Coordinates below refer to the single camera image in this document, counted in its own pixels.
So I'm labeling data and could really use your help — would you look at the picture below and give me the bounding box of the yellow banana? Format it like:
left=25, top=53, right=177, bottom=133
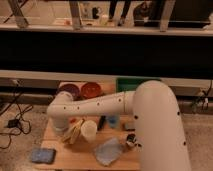
left=61, top=119, right=84, bottom=144

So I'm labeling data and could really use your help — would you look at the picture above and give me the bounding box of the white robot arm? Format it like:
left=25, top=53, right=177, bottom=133
left=47, top=80, right=191, bottom=171

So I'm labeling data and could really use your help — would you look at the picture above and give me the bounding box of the green plastic tray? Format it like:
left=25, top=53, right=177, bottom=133
left=115, top=76, right=162, bottom=93

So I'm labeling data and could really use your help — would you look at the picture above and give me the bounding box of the orange bowl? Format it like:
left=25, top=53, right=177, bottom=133
left=81, top=82, right=102, bottom=99

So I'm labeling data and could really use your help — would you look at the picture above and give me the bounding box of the purple bowl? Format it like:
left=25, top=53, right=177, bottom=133
left=57, top=83, right=80, bottom=100

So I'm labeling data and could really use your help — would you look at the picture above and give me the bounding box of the small blue cup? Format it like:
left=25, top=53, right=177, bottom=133
left=107, top=115, right=119, bottom=129

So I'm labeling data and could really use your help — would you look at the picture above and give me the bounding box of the dark grey sponge block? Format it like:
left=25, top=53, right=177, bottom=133
left=123, top=122, right=135, bottom=131

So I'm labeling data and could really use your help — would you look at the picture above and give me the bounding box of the white plastic cup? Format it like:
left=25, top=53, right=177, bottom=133
left=81, top=120, right=97, bottom=142

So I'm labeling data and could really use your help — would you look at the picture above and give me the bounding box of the wooden table board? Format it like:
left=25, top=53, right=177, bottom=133
left=35, top=81, right=142, bottom=171

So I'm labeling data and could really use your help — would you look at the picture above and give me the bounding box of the small metal can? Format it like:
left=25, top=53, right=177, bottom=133
left=126, top=133, right=137, bottom=147

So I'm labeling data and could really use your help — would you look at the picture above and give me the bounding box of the light blue cloth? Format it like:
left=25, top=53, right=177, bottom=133
left=94, top=138, right=123, bottom=166

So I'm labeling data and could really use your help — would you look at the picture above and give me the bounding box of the blue sponge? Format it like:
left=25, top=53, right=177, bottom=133
left=30, top=148, right=56, bottom=164

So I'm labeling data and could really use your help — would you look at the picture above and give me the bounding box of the black power cable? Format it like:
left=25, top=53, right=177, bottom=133
left=0, top=79, right=34, bottom=150

